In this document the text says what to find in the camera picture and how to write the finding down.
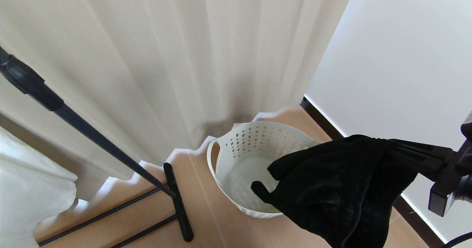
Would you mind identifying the white laundry basket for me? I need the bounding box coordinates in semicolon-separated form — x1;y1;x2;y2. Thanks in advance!
206;121;322;219

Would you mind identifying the black garment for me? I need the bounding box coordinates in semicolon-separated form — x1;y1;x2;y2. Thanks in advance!
250;134;419;248

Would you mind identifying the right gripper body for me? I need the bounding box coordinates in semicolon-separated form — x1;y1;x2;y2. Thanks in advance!
428;174;472;217

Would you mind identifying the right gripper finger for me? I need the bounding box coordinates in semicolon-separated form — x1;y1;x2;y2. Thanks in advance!
387;139;457;183

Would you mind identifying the white printed shirt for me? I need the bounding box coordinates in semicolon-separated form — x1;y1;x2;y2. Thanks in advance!
0;126;79;248

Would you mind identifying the black cable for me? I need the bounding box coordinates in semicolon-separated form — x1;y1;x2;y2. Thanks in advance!
441;232;472;248

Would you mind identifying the beige curtain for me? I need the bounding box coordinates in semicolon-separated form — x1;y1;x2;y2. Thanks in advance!
0;0;357;201

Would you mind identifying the black clothes rack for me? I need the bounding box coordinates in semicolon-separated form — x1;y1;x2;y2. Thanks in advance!
0;46;194;248

